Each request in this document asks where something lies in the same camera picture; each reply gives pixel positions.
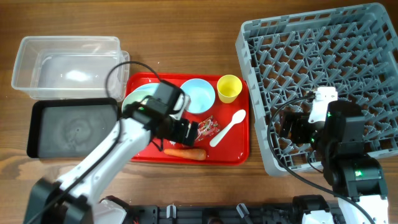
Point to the yellow plastic cup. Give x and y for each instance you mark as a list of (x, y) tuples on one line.
[(229, 87)]

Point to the black food waste tray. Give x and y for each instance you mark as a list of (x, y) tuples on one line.
[(69, 128)]

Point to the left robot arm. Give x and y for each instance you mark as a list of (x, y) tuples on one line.
[(75, 196)]

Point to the light blue plate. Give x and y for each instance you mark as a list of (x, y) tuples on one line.
[(149, 87)]

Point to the white plastic spoon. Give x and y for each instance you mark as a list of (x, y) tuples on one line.
[(237, 118)]

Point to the green bowl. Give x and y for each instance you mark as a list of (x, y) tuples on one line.
[(136, 96)]

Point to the light blue bowl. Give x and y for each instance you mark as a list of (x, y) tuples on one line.
[(201, 93)]

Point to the red serving tray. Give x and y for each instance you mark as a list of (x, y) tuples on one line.
[(232, 150)]

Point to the red snack wrapper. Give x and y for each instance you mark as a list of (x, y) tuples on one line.
[(207, 128)]

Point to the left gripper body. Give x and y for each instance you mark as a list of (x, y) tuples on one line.
[(191, 134)]

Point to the clear plastic waste bin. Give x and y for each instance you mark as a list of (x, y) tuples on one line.
[(67, 67)]

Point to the orange carrot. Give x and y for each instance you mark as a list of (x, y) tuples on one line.
[(193, 154)]

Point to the grey dishwasher rack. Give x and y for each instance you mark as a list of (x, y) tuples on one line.
[(353, 49)]

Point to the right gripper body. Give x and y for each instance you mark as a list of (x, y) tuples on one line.
[(286, 126)]

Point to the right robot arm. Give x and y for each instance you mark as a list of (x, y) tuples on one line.
[(357, 180)]

